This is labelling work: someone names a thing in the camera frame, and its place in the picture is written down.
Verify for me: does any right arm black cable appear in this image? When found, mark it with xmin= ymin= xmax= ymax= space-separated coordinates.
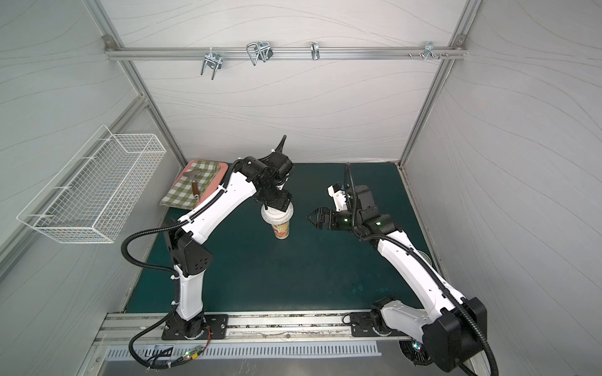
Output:
xmin=342 ymin=163 xmax=499 ymax=376

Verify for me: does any metal bracket with screws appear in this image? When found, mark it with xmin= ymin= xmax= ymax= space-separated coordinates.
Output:
xmin=408 ymin=42 xmax=450 ymax=60

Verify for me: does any printed paper milk tea cup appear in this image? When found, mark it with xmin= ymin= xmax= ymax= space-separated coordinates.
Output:
xmin=272 ymin=221 xmax=290 ymax=240

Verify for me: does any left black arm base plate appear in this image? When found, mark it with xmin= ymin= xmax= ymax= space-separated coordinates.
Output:
xmin=161 ymin=313 xmax=229 ymax=341

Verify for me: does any aluminium crossbar rail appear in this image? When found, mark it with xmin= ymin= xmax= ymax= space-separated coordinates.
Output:
xmin=105 ymin=45 xmax=468 ymax=61

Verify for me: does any green checkered cloth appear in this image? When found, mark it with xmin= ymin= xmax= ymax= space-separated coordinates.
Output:
xmin=159 ymin=160 xmax=220 ymax=210

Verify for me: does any white ventilation grille strip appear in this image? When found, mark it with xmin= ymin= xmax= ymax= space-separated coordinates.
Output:
xmin=105 ymin=341 xmax=382 ymax=361

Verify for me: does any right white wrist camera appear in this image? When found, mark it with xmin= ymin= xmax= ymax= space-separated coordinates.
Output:
xmin=327 ymin=183 xmax=348 ymax=212

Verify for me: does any metal U-bolt clamp middle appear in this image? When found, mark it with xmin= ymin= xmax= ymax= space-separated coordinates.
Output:
xmin=246 ymin=41 xmax=274 ymax=66

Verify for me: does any metal U-bolt clamp left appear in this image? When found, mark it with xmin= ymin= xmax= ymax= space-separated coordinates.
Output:
xmin=201 ymin=51 xmax=223 ymax=80

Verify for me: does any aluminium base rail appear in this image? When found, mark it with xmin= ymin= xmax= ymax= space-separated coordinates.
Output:
xmin=92 ymin=310 xmax=411 ymax=346

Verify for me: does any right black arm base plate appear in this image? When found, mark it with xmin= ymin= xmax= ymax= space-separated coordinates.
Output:
xmin=342 ymin=311 xmax=391 ymax=338

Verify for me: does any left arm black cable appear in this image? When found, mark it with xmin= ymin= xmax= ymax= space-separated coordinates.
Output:
xmin=121 ymin=135 xmax=288 ymax=370

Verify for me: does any metal u-bolt clamp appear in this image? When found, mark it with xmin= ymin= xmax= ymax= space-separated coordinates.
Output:
xmin=246 ymin=41 xmax=274 ymax=66
xmin=201 ymin=51 xmax=223 ymax=80

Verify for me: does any wooden handled spatula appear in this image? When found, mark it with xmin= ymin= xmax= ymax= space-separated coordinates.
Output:
xmin=183 ymin=169 xmax=201 ymax=201

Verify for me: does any white plastic cup lid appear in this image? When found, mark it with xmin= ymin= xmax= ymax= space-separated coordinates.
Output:
xmin=260 ymin=202 xmax=294 ymax=226

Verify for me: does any small metal hook clamp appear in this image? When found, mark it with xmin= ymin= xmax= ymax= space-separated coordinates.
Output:
xmin=310 ymin=42 xmax=320 ymax=61

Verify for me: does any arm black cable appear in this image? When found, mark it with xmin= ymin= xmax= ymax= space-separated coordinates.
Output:
xmin=342 ymin=163 xmax=499 ymax=376
xmin=121 ymin=135 xmax=288 ymax=370

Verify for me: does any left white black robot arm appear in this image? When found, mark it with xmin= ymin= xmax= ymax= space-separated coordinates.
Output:
xmin=166 ymin=150 xmax=294 ymax=339

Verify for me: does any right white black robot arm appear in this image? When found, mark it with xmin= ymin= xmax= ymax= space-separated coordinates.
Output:
xmin=307 ymin=183 xmax=500 ymax=375

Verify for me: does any white wire basket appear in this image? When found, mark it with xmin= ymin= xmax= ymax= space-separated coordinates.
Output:
xmin=17 ymin=125 xmax=166 ymax=244

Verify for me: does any pink tray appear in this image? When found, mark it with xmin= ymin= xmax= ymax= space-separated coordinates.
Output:
xmin=182 ymin=160 xmax=228 ymax=205

